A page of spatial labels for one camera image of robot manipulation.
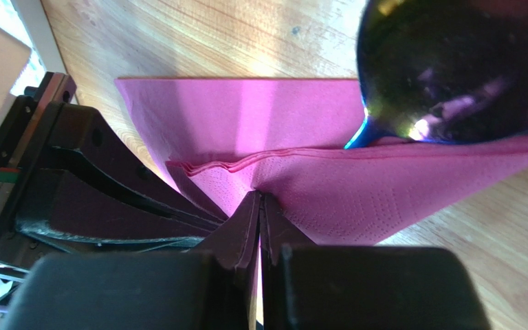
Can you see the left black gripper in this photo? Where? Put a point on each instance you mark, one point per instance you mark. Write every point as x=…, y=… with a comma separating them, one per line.
x=68, y=184

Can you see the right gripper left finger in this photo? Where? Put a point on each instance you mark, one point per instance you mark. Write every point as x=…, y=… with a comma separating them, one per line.
x=212, y=286

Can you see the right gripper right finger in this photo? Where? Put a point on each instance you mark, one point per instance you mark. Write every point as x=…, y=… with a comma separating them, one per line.
x=311, y=286

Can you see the magenta paper napkin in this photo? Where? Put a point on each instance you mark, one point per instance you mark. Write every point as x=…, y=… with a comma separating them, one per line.
x=215, y=140

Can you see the iridescent purple spoon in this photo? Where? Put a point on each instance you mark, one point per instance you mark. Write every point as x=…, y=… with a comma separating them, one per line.
x=445, y=72

